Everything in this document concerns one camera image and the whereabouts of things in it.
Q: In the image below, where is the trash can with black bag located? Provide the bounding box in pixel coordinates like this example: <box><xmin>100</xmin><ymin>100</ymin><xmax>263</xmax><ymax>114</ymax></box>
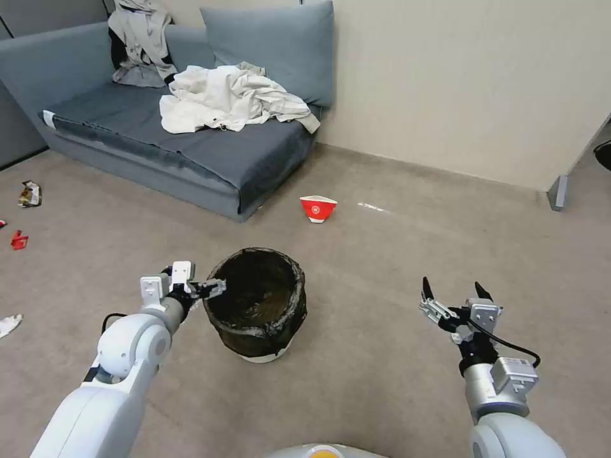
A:
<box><xmin>202</xmin><ymin>246</ymin><xmax>308</xmax><ymax>365</ymax></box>

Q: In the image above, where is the grey partition foot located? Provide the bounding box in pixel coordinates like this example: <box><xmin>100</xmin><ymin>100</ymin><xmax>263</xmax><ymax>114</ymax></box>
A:
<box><xmin>547</xmin><ymin>175</ymin><xmax>570</xmax><ymax>212</ymax></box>

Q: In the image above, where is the red paper cup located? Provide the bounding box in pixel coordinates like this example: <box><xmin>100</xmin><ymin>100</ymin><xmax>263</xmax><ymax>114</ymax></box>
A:
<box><xmin>299</xmin><ymin>194</ymin><xmax>339</xmax><ymax>226</ymax></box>

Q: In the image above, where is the white crumpled paper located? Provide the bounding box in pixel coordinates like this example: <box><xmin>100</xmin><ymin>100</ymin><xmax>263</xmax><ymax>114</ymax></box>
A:
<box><xmin>0</xmin><ymin>313</ymin><xmax>24</xmax><ymax>339</ymax></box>

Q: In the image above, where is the crumpled snack wrapper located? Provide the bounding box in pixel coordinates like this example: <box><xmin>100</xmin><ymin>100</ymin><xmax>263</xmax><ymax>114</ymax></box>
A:
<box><xmin>17</xmin><ymin>179</ymin><xmax>45</xmax><ymax>209</ymax></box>

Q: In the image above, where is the blue-grey sofa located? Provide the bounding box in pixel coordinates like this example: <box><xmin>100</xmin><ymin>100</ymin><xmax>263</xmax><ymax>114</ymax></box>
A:
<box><xmin>0</xmin><ymin>21</ymin><xmax>336</xmax><ymax>225</ymax></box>

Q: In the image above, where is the black chair base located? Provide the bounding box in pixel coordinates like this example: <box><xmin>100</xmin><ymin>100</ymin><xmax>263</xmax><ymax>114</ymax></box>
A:
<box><xmin>593</xmin><ymin>112</ymin><xmax>611</xmax><ymax>170</ymax></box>

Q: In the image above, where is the white crumpled garment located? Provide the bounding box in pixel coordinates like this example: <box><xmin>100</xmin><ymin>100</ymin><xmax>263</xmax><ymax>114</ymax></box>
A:
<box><xmin>158</xmin><ymin>61</ymin><xmax>322</xmax><ymax>136</ymax></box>

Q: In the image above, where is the white robot front shell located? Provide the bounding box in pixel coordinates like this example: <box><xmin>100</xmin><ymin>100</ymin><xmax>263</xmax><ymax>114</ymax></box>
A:
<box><xmin>260</xmin><ymin>441</ymin><xmax>367</xmax><ymax>458</ymax></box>

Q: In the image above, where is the blue-grey sofa cushion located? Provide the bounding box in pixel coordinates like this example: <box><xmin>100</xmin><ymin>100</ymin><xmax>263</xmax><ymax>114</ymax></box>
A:
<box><xmin>200</xmin><ymin>0</ymin><xmax>335</xmax><ymax>109</ymax></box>

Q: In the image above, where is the beige coat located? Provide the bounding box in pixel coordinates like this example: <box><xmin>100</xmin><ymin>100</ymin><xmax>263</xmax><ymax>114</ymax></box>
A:
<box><xmin>106</xmin><ymin>0</ymin><xmax>178</xmax><ymax>90</ymax></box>

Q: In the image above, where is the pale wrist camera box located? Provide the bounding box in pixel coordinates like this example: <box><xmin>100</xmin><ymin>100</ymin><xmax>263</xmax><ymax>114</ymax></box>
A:
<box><xmin>170</xmin><ymin>260</ymin><xmax>198</xmax><ymax>288</ymax></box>
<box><xmin>465</xmin><ymin>297</ymin><xmax>504</xmax><ymax>331</ymax></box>

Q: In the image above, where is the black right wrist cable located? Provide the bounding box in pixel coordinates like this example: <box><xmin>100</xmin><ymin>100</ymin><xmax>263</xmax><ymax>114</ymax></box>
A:
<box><xmin>465</xmin><ymin>318</ymin><xmax>542</xmax><ymax>370</ymax></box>

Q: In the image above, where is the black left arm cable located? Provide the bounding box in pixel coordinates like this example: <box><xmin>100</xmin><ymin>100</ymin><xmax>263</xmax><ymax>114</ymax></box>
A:
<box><xmin>101</xmin><ymin>312</ymin><xmax>129</xmax><ymax>333</ymax></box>

